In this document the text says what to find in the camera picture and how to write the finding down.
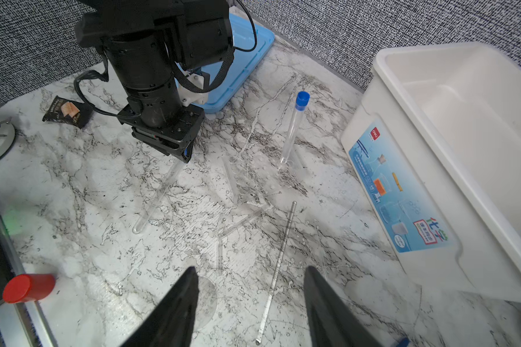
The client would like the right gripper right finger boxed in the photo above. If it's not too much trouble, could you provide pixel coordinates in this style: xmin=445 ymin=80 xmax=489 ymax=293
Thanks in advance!
xmin=303 ymin=266 xmax=381 ymax=346

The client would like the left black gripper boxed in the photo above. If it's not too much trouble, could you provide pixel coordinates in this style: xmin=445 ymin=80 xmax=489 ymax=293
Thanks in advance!
xmin=117 ymin=105 xmax=205 ymax=163

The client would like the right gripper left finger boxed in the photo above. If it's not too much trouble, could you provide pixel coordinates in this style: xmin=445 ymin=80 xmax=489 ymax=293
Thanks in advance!
xmin=122 ymin=267 xmax=199 ymax=347

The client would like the blue capped test tube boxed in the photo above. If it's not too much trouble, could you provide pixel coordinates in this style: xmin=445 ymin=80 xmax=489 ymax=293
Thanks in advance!
xmin=279 ymin=91 xmax=311 ymax=169
xmin=392 ymin=336 xmax=411 ymax=347

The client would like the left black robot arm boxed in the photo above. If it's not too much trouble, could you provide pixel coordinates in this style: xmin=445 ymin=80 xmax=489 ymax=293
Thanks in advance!
xmin=75 ymin=1 xmax=237 ymax=163

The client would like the clear glass test tube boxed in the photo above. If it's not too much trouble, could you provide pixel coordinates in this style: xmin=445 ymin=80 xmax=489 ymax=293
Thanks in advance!
xmin=132 ymin=160 xmax=185 ymax=234

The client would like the glass stirring rod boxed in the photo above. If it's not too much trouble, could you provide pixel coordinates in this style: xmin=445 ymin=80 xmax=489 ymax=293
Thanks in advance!
xmin=255 ymin=201 xmax=297 ymax=346

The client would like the dark snack packet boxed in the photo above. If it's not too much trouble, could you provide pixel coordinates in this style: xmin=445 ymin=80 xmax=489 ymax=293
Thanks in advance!
xmin=42 ymin=96 xmax=93 ymax=130

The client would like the blue plastic bin lid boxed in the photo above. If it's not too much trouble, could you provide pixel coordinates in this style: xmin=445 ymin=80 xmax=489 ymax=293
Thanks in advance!
xmin=178 ymin=14 xmax=275 ymax=114

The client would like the red bottle cap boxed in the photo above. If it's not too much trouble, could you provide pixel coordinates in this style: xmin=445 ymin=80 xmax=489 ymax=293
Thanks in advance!
xmin=2 ymin=274 xmax=56 ymax=304

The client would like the white plastic storage bin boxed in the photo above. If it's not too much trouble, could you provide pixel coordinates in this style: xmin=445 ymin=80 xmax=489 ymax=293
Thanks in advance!
xmin=341 ymin=42 xmax=521 ymax=302

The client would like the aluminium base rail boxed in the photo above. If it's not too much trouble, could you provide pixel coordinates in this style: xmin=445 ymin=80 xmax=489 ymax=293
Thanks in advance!
xmin=0 ymin=216 xmax=57 ymax=346

